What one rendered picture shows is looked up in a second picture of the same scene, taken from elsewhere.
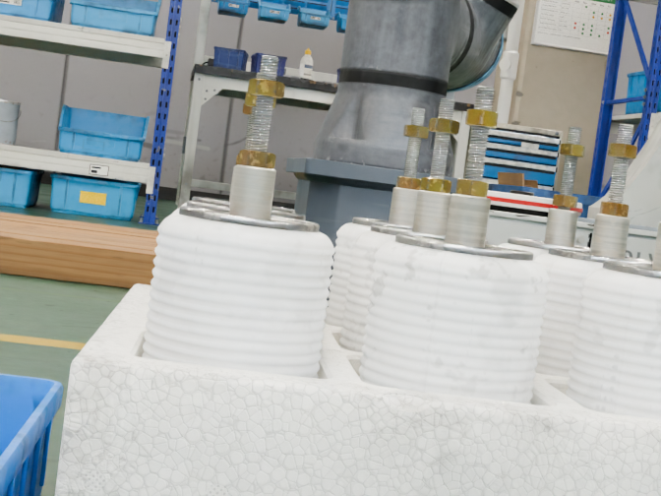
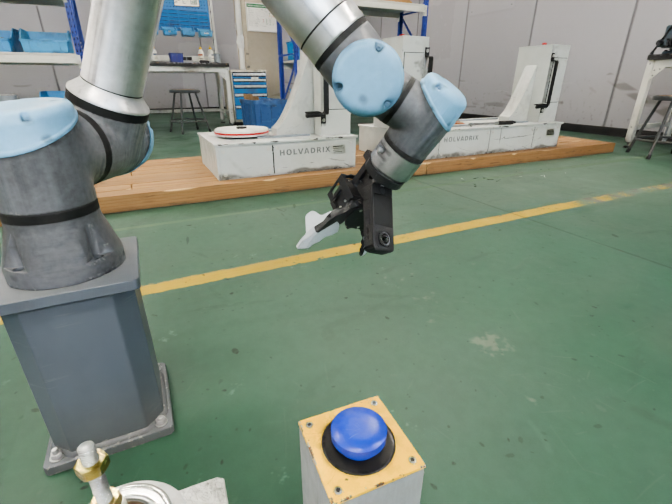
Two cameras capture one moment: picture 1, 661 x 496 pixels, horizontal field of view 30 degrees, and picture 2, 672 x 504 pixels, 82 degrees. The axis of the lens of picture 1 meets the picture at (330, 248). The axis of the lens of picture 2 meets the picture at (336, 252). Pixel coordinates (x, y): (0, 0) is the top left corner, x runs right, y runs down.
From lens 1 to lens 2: 0.80 m
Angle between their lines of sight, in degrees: 27
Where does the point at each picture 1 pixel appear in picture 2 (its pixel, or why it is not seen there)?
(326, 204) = (15, 325)
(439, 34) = (62, 174)
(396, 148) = (56, 273)
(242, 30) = not seen: hidden behind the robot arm
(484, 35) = (125, 142)
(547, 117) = (260, 62)
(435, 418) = not seen: outside the picture
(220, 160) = not seen: hidden behind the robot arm
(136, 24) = (58, 47)
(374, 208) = (55, 319)
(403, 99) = (50, 233)
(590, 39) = (270, 26)
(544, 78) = (255, 45)
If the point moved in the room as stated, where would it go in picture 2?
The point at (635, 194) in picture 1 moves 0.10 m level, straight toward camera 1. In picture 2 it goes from (289, 120) to (288, 122)
